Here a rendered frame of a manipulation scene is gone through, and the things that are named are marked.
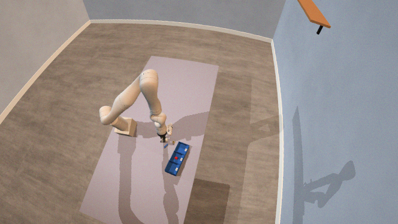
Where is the blue rack of bins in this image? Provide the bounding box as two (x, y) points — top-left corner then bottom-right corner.
(165, 141), (189, 176)

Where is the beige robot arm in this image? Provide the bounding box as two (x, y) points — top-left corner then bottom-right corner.
(99, 69), (172, 135)

